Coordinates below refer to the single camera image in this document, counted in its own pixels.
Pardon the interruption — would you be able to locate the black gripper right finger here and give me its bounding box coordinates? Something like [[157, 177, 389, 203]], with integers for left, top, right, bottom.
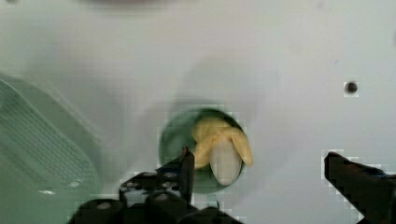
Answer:
[[323, 152, 396, 224]]

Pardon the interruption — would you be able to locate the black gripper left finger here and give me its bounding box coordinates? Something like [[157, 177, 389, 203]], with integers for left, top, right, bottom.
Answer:
[[67, 147, 243, 224]]

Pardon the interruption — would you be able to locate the peeled toy banana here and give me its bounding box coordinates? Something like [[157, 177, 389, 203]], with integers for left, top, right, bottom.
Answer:
[[192, 118, 253, 186]]

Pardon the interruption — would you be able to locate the green plastic mug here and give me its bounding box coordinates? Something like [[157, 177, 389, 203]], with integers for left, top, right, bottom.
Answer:
[[159, 108, 243, 194]]

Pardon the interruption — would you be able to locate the green plastic colander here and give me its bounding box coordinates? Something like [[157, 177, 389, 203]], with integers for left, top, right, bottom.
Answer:
[[1, 75, 101, 224]]

